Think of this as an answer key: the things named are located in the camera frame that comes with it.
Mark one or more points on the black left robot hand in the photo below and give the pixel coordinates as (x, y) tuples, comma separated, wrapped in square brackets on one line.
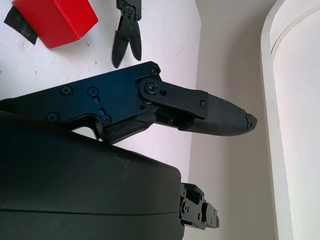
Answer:
[(130, 12)]

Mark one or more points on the black tape strip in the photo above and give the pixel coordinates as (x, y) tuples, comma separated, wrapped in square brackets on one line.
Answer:
[(21, 27)]

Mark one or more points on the red cube block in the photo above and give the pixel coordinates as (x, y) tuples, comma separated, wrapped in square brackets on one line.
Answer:
[(57, 20)]

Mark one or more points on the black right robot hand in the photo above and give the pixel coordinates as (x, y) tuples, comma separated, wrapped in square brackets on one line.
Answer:
[(75, 175)]

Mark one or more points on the white rounded column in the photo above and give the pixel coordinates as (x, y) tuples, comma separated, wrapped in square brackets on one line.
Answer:
[(297, 112)]

